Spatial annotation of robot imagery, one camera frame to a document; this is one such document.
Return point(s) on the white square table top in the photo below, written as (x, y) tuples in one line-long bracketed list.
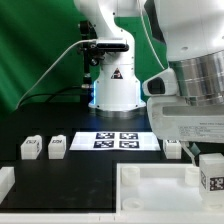
[(160, 188)]

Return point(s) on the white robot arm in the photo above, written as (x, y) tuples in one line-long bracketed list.
[(193, 32)]

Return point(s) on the white left edge bracket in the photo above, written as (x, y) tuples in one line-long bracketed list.
[(7, 180)]

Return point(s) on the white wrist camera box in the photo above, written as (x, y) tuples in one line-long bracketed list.
[(162, 84)]

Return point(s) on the white sheet with tags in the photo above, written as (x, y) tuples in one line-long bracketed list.
[(137, 141)]

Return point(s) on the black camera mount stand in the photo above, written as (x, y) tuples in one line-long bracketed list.
[(90, 58)]

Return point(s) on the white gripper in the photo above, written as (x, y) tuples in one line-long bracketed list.
[(171, 118)]

